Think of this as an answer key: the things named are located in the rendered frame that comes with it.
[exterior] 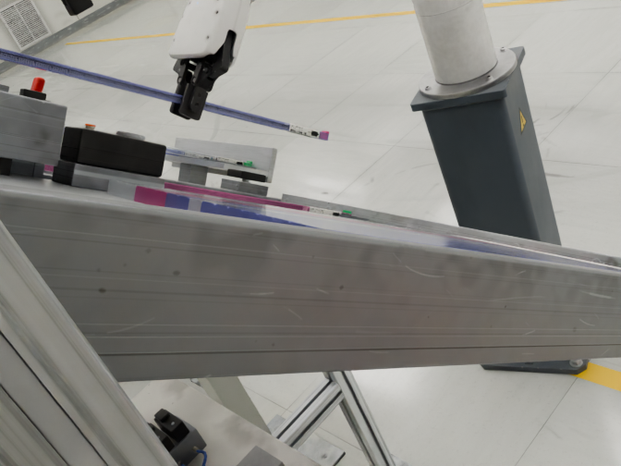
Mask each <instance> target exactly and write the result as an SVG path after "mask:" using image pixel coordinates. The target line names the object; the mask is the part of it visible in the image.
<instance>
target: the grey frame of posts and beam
mask: <svg viewBox="0 0 621 466"><path fill-rule="evenodd" d="M0 332H1V333H2V334H3V335H4V337H5V338H6V339H7V341H8V342H9V343H10V344H11V346H12V347H13V348H14V349H15V351H16V352H17V353H18V354H19V356H20V357H21V358H22V359H23V361H24V362H25V363H27V365H28V366H29V367H30V369H31V370H32V371H33V372H34V374H35V375H36V376H37V377H38V379H39V380H40V381H41V382H42V384H43V385H44V386H45V388H46V389H47V390H48V391H49V393H50V394H51V395H52V396H53V397H54V399H55V400H56V401H57V403H58V404H59V405H60V406H61V408H62V409H63V410H64V411H65V413H66V414H67V415H68V417H69V418H70V419H71V420H72V422H73V423H74V424H75V425H76V426H77V427H78V429H79V430H80V431H81V432H82V433H83V435H84V436H85V437H86V438H87V440H88V441H89V442H90V443H91V445H92V446H93V447H94V448H95V450H96V451H97V452H98V453H99V455H100V456H101V457H102V458H103V460H104V461H105V462H106V464H107V465H108V466H178V465H177V463H176V462H175V461H174V459H173V458H172V456H171V455H170V454H169V452H168V451H167V450H166V448H165V447H164V445H163V444H162V442H161V441H160V440H159V438H158V437H157V435H156V434H155V433H154V431H153V430H152V428H151V427H150V426H149V425H148V424H147V422H146V421H145V419H144V418H143V417H142V415H141V414H140V412H139V411H138V409H137V408H136V407H135V405H134V404H133V403H132V401H131V400H130V398H129V397H128V395H127V394H126V392H125V391H124V390H123V388H122V387H121V386H120V385H119V384H118V382H117V381H116V379H115V378H114V377H113V375H112V374H111V372H110V371H109V370H108V368H107V367H106V366H105V364H104V362H103V361H102V360H101V358H100V357H99V355H98V354H97V353H96V351H95V350H94V349H93V347H92V346H91V344H90V343H89V341H88V340H87V339H86V338H85V337H84V335H83V334H82V333H81V331H80V330H79V328H78V327H77V325H76V324H75V323H74V321H73V320H72V318H71V317H70V316H69V314H68V313H67V311H66V310H65V308H64V307H63V306H62V304H61V303H60V302H59V300H58V299H57V297H56V296H55V294H54V293H53V292H52V290H50V288H49V287H48V286H47V284H46V283H45V281H44V280H43V278H42V277H41V276H40V274H39V273H38V271H37V270H36V269H35V267H34V266H33V265H32V263H31V262H30V260H29V259H28V257H27V256H26V255H25V253H24V252H23V250H22V249H21V248H20V247H19V245H18V244H17V243H16V241H15V240H14V239H13V237H12V236H11V234H10V233H9V232H8V230H7V229H6V227H5V226H4V224H3V223H2V222H1V220H0ZM323 375H324V377H325V378H326V379H329V380H330V381H331V383H332V382H335V383H337V384H339V386H340V388H341V390H340V392H343V394H344V396H345V398H344V399H343V400H342V401H341V402H340V403H339V406H340V408H341V410H342V412H343V413H344V415H345V417H346V419H347V422H348V424H349V426H350V428H351V430H352V432H353V434H354V436H355V437H356V439H357V441H358V443H359V446H360V448H361V450H362V451H363V453H364V455H365V457H366V459H367V461H368V462H369V464H370V466H396V463H395V461H394V459H393V457H392V455H391V453H390V450H389V448H388V446H387V445H386V443H385V441H384V438H383V436H382V434H381V432H380V429H379V427H378V425H377V423H376V422H375V420H374V418H373V416H372V414H371V411H370V409H369V406H368V404H367V402H366V400H365V398H364V397H363V395H362V393H361V391H360V389H359V385H358V383H357V381H356V379H355V377H354V375H353V373H352V372H351V371H341V372H323ZM0 466H67V464H66V463H65V462H64V461H63V460H62V458H61V457H60V456H59V455H58V454H57V453H56V451H55V450H54V449H53V448H52V447H51V445H50V444H49V443H48V442H47V441H46V439H45V438H44V437H43V436H42V435H41V433H40V432H39V431H38V430H37V429H36V428H35V426H34V425H33V424H32V423H31V422H30V420H29V419H28V418H27V417H26V416H25V414H24V413H23V412H22V411H21V410H20V409H19V407H18V406H17V405H16V404H15V402H14V401H13V400H12V399H11V398H10V397H9V395H8V394H7V393H6V392H5V391H4V389H3V388H2V387H0Z"/></svg>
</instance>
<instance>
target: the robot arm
mask: <svg viewBox="0 0 621 466"><path fill-rule="evenodd" d="M411 1H412V3H413V6H414V9H415V12H416V16H417V19H418V22H419V25H420V31H421V34H422V37H423V41H424V43H425V46H426V49H427V53H428V56H429V58H430V62H431V65H432V68H431V69H429V70H428V71H427V72H426V73H425V74H424V75H423V76H422V77H421V79H420V82H419V88H420V93H421V94H422V95H424V96H425V97H427V98H431V99H438V100H443V99H454V98H459V97H464V96H467V95H471V94H473V93H476V92H481V91H483V90H486V89H488V88H490V87H492V86H494V85H495V84H497V83H498V82H500V81H502V80H504V79H505V78H506V77H507V76H509V75H510V74H511V73H512V72H513V71H514V69H515V67H516V66H517V57H516V54H515V53H514V52H513V51H511V50H509V49H506V48H505V47H493V40H492V36H491V33H490V29H489V25H488V21H487V18H486V14H485V10H484V6H483V3H482V0H411ZM253 2H255V0H189V2H188V4H187V6H186V8H185V11H184V13H183V15H182V17H181V20H180V21H179V24H178V26H177V30H176V33H175V36H174V38H173V41H172V43H171V46H170V49H169V55H170V57H172V58H174V59H177V61H176V63H175V65H174V67H173V70H174V71H175V72H176V73H177V74H178V77H177V89H176V92H175V93H176V94H180V95H183V98H182V101H181V104H174V103H171V106H170V109H169V111H170V113H172V114H174V115H176V116H179V117H182V118H184V119H186V120H190V119H194V120H197V121H198V120H200V119H201V114H202V111H203V108H204V105H205V102H206V99H207V96H208V92H210V91H211V90H212V89H213V85H214V82H215V81H216V80H217V79H218V78H219V77H220V76H222V75H224V74H225V73H226V72H227V71H228V70H229V68H230V67H233V65H234V63H235V61H236V59H237V55H238V52H239V49H240V46H241V43H242V40H243V36H244V33H245V29H246V26H247V21H248V16H249V12H250V4H251V3H253ZM189 61H192V63H190V62H189ZM189 70H191V71H193V72H194V74H193V75H192V72H191V71H189Z"/></svg>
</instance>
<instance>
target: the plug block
mask: <svg viewBox="0 0 621 466"><path fill-rule="evenodd" d="M61 1H62V3H63V5H64V6H65V8H66V10H67V12H68V14H69V15H70V16H76V15H78V14H79V13H81V12H83V11H85V10H87V9H89V8H90V7H92V6H93V2H92V0H61Z"/></svg>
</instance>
